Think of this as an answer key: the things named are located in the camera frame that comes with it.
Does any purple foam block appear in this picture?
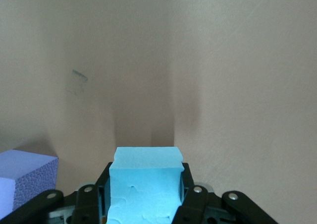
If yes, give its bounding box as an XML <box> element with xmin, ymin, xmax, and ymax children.
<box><xmin>0</xmin><ymin>149</ymin><xmax>59</xmax><ymax>214</ymax></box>

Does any brown table cover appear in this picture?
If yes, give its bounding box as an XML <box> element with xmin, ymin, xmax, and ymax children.
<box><xmin>0</xmin><ymin>0</ymin><xmax>317</xmax><ymax>224</ymax></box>

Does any blue foam block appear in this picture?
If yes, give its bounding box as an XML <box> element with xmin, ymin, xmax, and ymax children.
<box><xmin>106</xmin><ymin>146</ymin><xmax>185</xmax><ymax>224</ymax></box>

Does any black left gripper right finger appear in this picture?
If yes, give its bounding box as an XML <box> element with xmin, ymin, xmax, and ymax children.
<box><xmin>173</xmin><ymin>162</ymin><xmax>278</xmax><ymax>224</ymax></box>

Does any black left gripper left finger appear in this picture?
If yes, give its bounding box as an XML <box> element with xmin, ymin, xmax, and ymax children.
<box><xmin>0</xmin><ymin>161</ymin><xmax>112</xmax><ymax>224</ymax></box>

